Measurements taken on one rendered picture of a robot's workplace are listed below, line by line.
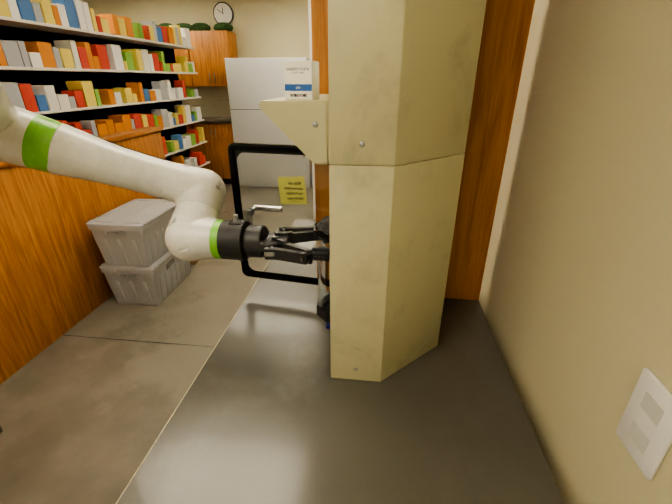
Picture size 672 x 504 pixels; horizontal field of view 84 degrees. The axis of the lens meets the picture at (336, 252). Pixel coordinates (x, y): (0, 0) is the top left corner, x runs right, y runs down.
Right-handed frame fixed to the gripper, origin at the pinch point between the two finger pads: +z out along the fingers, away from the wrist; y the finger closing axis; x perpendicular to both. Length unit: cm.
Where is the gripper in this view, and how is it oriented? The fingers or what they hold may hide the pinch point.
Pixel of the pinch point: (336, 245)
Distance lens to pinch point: 84.3
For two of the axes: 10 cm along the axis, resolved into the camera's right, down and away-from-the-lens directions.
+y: 1.2, -4.2, 9.0
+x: 0.0, 9.1, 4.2
